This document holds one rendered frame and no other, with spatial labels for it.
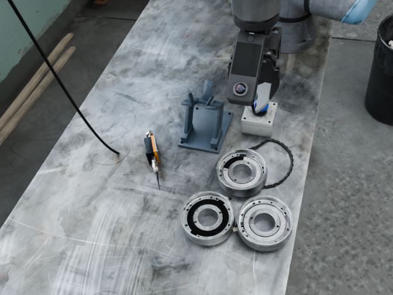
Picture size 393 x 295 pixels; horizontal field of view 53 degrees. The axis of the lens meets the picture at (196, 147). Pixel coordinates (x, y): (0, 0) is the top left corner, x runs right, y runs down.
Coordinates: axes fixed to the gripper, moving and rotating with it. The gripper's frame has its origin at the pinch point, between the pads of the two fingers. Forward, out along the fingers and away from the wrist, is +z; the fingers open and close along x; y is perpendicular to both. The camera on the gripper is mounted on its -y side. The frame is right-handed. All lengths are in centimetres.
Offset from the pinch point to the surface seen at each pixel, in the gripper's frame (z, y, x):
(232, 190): 12.8, -10.7, 2.3
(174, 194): 16.1, -12.2, 14.8
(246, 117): 11.6, 8.2, 3.4
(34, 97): 94, 75, 143
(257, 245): 12.6, -21.2, -4.7
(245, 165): 13.6, -3.5, 1.2
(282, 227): 13.3, -16.3, -8.6
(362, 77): 96, 122, -34
